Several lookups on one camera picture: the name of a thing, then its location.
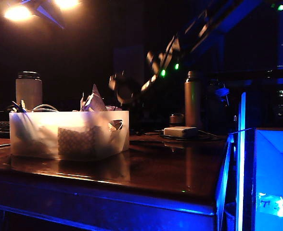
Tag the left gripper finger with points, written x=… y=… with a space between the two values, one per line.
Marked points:
x=45 y=13
x=52 y=9

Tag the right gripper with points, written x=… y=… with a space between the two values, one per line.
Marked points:
x=127 y=92

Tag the translucent plastic storage box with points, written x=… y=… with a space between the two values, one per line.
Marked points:
x=40 y=130

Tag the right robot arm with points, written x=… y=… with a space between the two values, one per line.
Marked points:
x=218 y=21

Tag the white box with label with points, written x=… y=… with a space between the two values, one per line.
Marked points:
x=276 y=168

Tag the crumpled white printed papers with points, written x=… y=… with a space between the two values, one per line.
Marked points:
x=95 y=101

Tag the crumpled bag with logo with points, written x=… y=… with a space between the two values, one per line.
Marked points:
x=113 y=108

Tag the bright elongated lamp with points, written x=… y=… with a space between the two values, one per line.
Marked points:
x=16 y=13

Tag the checkered patterned pouch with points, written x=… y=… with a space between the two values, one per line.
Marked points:
x=76 y=142

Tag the small metal cup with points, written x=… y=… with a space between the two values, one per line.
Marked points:
x=176 y=120

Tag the white tumbler with black lid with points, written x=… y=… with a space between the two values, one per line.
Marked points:
x=28 y=93

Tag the brown metal bottle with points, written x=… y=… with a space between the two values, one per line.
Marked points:
x=193 y=103

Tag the white power adapter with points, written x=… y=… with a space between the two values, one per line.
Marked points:
x=180 y=132

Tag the slanted metal strut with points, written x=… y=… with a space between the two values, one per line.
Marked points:
x=224 y=173

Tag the white metal post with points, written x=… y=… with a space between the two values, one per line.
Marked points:
x=240 y=156

